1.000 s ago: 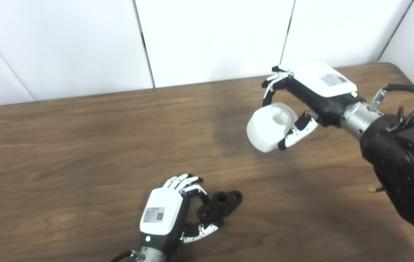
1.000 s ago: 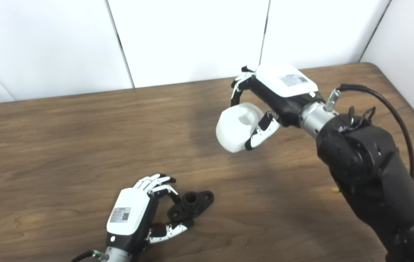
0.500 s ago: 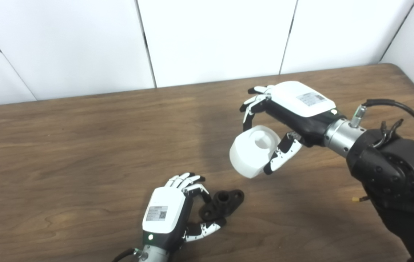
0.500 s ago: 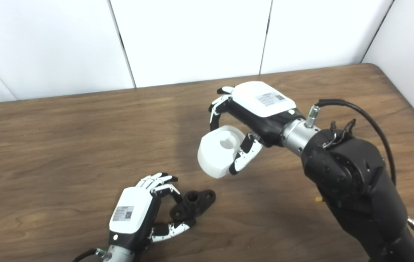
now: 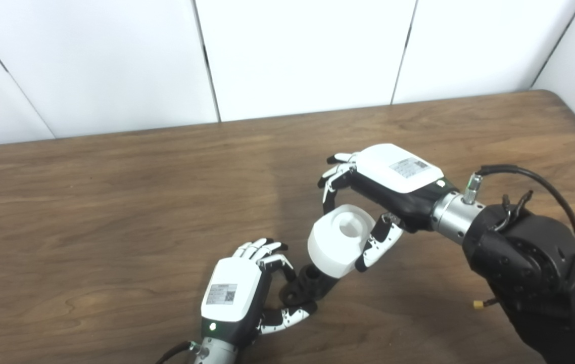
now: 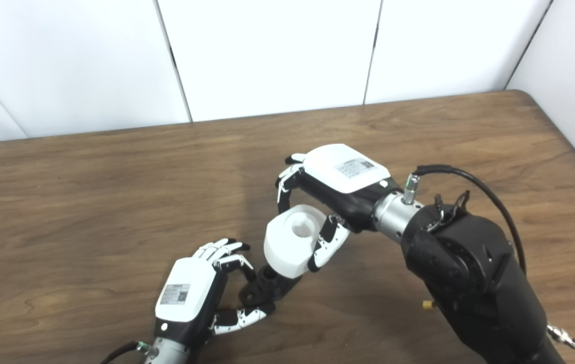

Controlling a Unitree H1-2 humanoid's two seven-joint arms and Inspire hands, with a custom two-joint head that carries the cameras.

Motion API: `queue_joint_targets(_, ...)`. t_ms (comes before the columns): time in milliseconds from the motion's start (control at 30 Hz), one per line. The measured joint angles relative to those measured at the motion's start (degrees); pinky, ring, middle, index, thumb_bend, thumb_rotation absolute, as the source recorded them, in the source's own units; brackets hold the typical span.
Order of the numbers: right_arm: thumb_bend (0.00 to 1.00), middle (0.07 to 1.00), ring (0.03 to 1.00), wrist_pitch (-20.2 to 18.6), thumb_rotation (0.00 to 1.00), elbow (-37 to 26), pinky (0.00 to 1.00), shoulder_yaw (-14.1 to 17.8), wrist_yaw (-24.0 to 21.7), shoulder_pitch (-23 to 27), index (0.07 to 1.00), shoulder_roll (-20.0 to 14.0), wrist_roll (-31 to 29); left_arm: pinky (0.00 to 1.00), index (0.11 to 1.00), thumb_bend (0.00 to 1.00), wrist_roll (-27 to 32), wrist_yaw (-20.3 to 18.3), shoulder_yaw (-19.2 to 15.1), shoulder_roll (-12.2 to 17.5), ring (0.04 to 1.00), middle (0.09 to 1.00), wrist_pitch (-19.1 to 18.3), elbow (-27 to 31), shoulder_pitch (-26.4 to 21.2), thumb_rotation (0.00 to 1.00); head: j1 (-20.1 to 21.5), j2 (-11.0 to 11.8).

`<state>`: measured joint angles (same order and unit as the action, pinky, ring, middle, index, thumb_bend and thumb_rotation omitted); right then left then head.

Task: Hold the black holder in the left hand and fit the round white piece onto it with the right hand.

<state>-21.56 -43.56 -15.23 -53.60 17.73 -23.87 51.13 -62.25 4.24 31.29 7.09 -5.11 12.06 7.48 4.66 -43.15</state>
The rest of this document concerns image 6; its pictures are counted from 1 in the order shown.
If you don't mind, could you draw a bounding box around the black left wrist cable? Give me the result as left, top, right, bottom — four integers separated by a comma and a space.
100, 341, 150, 364

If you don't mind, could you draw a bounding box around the black flanged holder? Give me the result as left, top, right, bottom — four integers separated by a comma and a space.
239, 265, 302, 309

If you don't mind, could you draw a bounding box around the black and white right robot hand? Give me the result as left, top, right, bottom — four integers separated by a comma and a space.
275, 144, 402, 274

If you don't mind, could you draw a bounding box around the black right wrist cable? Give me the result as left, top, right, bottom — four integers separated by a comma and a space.
403, 164, 528, 276

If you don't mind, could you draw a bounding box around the round white piece with holes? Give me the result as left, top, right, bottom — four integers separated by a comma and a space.
263, 204, 327, 279

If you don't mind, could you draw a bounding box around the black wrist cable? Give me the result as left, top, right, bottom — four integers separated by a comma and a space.
100, 341, 150, 364
403, 164, 528, 276

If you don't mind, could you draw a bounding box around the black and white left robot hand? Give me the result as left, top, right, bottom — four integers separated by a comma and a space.
154, 238, 275, 349

